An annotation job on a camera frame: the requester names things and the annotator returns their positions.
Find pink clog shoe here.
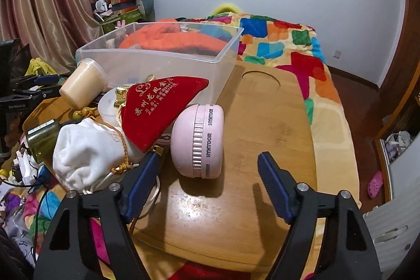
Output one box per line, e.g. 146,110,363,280
367,171,384,198

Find wooden desk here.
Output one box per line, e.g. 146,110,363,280
23,62,318,280

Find cream cylindrical bottle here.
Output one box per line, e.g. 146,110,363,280
59,58,107,107

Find green gourd pendant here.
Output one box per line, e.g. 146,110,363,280
73,107,97,122

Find white ribbed suitcase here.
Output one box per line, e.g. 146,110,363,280
363,201,420,280

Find green glass jar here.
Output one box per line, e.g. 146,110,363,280
26,119,63,165

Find wooden wardrobe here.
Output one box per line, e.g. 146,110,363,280
371,0,420,212

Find white cloth drawstring pouch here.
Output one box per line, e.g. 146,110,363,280
52,118,161,221

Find orange puffer jacket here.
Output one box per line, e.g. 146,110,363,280
119,23,230,52

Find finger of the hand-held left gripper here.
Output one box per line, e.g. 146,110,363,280
15,74,60,86
13,86,59,99

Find clear plastic storage bin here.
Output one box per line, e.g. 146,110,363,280
75,22,245,105

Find red velvet pouch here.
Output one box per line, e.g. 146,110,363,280
121,76,210,152

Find green storage box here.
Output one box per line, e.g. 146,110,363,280
100,9,145,34

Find white round case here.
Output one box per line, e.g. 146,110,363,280
98,86,132,127

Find pink round device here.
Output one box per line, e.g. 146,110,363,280
170,104,224,185

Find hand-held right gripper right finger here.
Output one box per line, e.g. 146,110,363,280
257,151,383,280

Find gold ornament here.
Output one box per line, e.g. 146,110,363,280
113,86,130,110

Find colourful patchwork blanket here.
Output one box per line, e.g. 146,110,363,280
0,14,361,280

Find yellow cloth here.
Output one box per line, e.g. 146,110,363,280
28,59,58,76

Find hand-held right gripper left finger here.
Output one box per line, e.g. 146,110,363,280
33,150,165,280

